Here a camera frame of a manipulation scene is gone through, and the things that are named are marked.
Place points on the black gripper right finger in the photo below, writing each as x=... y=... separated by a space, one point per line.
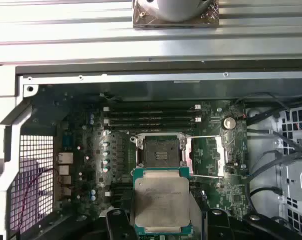
x=218 y=225

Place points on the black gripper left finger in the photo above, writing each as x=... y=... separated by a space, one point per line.
x=117 y=225

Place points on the silver CPU with green edge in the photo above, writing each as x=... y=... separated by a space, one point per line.
x=163 y=197

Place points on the metal socket cover frame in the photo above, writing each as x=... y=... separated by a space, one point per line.
x=222 y=155

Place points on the CPU socket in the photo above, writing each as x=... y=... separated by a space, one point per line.
x=160 y=150

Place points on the black RAM slot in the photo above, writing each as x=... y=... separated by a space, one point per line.
x=150 y=113
x=150 y=107
x=150 y=127
x=150 y=121

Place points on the green motherboard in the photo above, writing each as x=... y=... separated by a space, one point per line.
x=208 y=155

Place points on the metal network port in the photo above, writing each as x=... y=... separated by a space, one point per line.
x=64 y=157

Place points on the metal drive cage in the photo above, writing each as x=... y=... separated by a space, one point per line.
x=296 y=175

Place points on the round silver coin battery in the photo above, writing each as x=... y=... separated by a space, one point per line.
x=228 y=123

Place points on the open black PC case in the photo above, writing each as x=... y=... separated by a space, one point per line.
x=140 y=87

